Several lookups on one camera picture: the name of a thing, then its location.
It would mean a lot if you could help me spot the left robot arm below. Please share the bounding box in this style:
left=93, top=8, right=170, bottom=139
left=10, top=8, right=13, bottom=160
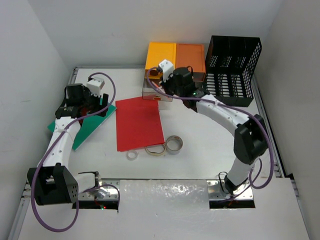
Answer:
left=27, top=79, right=109, bottom=206

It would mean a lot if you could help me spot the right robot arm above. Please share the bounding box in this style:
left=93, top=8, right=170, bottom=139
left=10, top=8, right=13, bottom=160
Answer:
left=158, top=61, right=270, bottom=194

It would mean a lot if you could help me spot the grey bottom drawer box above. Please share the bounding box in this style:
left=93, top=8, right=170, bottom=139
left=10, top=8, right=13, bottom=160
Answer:
left=193, top=81, right=204, bottom=90

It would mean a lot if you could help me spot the green notebook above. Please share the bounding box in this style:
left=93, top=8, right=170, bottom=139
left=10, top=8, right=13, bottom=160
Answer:
left=47, top=103, right=118, bottom=152

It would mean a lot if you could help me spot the yellow drawer box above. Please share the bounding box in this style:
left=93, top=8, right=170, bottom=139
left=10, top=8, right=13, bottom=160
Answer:
left=141, top=42, right=177, bottom=102

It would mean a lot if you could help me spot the orange drawer box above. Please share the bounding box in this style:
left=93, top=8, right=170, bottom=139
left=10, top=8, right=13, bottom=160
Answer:
left=175, top=43, right=206, bottom=83

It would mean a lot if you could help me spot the red folder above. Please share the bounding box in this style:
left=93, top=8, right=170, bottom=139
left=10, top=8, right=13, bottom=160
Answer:
left=115, top=97, right=165, bottom=152

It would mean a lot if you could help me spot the black mesh file organizer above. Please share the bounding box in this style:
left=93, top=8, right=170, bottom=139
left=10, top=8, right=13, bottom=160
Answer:
left=203, top=35, right=262, bottom=108

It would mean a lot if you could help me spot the silver tape roll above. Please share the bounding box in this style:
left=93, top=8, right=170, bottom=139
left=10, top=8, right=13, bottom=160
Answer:
left=165, top=135, right=184, bottom=155

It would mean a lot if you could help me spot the small clear tape roll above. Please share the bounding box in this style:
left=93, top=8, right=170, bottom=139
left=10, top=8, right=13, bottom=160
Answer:
left=126, top=150, right=139, bottom=161

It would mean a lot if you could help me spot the beige masking tape roll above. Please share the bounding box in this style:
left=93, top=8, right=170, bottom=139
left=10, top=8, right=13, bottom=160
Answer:
left=144, top=144, right=167, bottom=157

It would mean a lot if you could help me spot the white foam front board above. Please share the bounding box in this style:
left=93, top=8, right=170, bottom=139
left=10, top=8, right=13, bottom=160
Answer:
left=19, top=178, right=309, bottom=240

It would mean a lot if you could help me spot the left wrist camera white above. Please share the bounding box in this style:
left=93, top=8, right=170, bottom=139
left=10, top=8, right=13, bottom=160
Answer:
left=86, top=77, right=105, bottom=97

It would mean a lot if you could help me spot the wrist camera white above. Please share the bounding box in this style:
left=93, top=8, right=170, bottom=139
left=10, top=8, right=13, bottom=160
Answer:
left=157, top=59, right=175, bottom=83
left=86, top=77, right=105, bottom=97

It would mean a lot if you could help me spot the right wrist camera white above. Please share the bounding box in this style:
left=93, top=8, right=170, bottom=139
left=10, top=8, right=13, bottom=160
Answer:
left=157, top=59, right=175, bottom=83

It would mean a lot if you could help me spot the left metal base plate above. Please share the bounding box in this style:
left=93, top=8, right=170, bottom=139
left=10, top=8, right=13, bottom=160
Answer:
left=78, top=178, right=120, bottom=201

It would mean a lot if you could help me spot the metal base plate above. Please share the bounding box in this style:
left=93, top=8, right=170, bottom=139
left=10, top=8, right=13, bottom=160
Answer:
left=78, top=178, right=120, bottom=201
left=207, top=179, right=254, bottom=201

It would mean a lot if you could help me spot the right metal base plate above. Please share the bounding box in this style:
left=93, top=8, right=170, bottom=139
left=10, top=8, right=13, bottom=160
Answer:
left=207, top=179, right=254, bottom=201

